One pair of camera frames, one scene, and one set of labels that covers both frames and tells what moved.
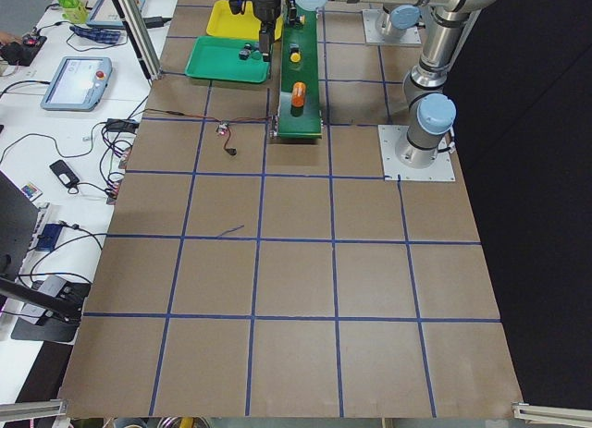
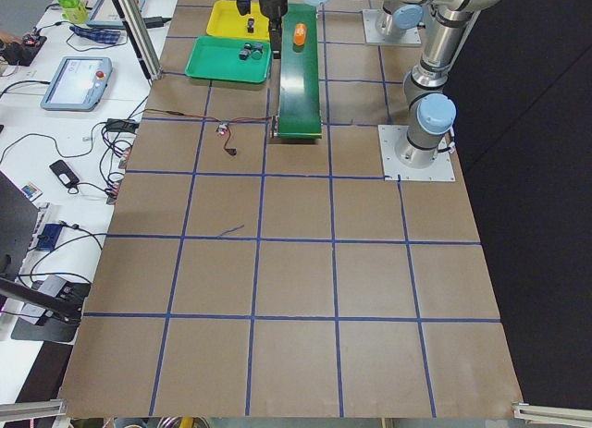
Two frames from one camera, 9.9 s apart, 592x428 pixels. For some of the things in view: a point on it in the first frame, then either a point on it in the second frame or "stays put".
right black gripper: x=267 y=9 to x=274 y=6
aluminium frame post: x=136 y=23 stays put
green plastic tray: x=218 y=57 stays put
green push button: x=243 y=55 stays put
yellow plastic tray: x=223 y=22 stays put
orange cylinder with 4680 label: x=299 y=91 to x=300 y=34
